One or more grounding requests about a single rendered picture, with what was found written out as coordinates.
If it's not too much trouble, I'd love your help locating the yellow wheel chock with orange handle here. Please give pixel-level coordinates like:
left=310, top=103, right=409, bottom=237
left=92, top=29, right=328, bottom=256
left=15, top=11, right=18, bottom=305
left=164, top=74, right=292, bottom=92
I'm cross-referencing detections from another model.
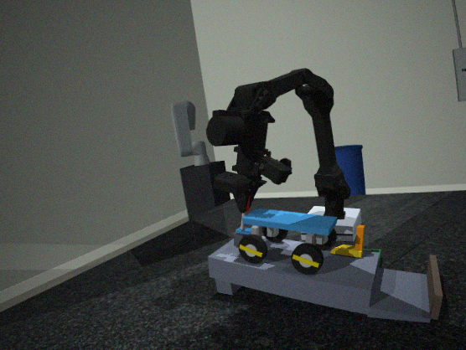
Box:
left=330, top=225, right=365, bottom=258

